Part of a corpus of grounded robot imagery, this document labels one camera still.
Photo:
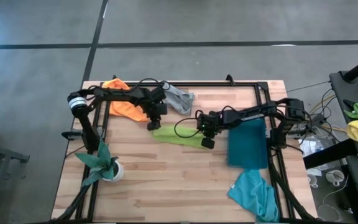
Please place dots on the dark grey side table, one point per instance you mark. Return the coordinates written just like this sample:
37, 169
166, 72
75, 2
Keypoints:
342, 90

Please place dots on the black power strip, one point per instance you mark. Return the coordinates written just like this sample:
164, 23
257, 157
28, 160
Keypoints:
317, 119

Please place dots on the clear plastic bag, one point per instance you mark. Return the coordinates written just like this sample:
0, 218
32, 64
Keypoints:
312, 146

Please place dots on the white mug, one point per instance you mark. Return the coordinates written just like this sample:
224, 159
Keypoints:
334, 177
312, 180

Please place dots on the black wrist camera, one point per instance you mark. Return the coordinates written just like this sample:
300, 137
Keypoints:
208, 143
154, 125

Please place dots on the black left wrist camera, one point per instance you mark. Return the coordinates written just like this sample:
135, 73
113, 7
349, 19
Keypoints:
154, 125

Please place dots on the lime green microfiber towel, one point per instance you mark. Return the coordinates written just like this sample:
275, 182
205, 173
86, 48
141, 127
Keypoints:
172, 137

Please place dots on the green artificial plant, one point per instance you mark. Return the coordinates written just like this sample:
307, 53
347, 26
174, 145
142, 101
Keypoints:
96, 161

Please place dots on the turquoise microfiber towel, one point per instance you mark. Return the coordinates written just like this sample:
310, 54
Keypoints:
253, 196

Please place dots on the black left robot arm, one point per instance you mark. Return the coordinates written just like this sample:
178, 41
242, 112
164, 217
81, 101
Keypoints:
117, 93

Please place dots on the teal plastic basket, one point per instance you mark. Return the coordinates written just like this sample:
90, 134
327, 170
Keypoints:
247, 149

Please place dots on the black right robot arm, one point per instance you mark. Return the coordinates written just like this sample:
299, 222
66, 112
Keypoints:
253, 113

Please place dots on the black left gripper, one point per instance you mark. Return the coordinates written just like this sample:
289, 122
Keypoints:
158, 105

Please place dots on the grey microfiber towel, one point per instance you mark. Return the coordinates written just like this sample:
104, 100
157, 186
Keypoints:
179, 99

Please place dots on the white plant pot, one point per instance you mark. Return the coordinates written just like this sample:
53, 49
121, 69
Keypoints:
119, 172

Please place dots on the black desk crossbar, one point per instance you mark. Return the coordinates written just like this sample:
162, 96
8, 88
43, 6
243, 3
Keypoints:
328, 155

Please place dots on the orange microfiber towel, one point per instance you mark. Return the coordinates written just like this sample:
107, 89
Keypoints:
123, 109

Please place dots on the grey metal stand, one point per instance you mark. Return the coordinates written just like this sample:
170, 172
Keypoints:
8, 155

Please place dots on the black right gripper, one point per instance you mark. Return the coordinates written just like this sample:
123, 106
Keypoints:
210, 124

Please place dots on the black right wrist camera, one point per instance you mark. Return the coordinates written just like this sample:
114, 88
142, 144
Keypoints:
208, 143

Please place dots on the black aluminium table frame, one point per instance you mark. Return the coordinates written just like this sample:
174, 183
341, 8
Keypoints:
216, 84

